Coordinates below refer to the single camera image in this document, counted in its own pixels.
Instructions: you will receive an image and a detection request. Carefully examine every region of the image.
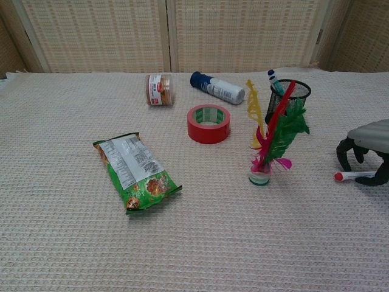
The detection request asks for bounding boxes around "blue white bottle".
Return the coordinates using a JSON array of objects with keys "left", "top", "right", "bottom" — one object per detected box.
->
[{"left": 190, "top": 71, "right": 246, "bottom": 106}]

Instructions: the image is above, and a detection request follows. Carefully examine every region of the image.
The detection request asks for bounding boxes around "woven folding screen panel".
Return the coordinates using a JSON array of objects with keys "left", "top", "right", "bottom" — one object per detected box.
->
[
  {"left": 312, "top": 0, "right": 389, "bottom": 74},
  {"left": 0, "top": 0, "right": 44, "bottom": 77},
  {"left": 165, "top": 0, "right": 334, "bottom": 74},
  {"left": 10, "top": 0, "right": 173, "bottom": 74}
]

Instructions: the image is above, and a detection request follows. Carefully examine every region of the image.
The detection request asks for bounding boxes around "green snack bag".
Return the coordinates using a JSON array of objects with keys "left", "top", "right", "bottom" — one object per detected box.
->
[{"left": 92, "top": 131, "right": 184, "bottom": 217}]

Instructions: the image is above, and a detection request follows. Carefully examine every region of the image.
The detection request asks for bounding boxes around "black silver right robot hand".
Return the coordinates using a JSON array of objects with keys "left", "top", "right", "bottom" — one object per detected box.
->
[{"left": 336, "top": 119, "right": 389, "bottom": 187}]

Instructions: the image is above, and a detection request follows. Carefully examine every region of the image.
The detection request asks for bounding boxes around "red capped white marker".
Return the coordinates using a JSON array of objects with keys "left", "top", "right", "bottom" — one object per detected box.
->
[{"left": 334, "top": 170, "right": 378, "bottom": 183}]

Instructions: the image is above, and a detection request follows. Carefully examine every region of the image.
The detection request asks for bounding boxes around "clear plastic snack jar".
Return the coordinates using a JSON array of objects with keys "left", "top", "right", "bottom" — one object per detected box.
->
[{"left": 145, "top": 73, "right": 176, "bottom": 108}]

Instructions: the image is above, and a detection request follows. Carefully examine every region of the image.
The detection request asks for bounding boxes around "colourful feather shuttlecock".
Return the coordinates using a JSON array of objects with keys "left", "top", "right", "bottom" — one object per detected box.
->
[{"left": 245, "top": 79, "right": 311, "bottom": 187}]

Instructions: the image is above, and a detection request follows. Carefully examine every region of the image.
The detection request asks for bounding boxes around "red tape roll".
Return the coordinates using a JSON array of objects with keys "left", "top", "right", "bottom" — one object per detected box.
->
[{"left": 187, "top": 103, "right": 232, "bottom": 145}]

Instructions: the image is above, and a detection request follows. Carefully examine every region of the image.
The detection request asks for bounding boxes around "black mesh pen holder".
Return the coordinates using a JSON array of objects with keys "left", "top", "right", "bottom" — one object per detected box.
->
[{"left": 264, "top": 78, "right": 312, "bottom": 126}]

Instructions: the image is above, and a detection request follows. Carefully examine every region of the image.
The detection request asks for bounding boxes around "beige woven tablecloth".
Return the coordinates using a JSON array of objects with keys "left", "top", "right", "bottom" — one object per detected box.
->
[{"left": 0, "top": 66, "right": 389, "bottom": 292}]

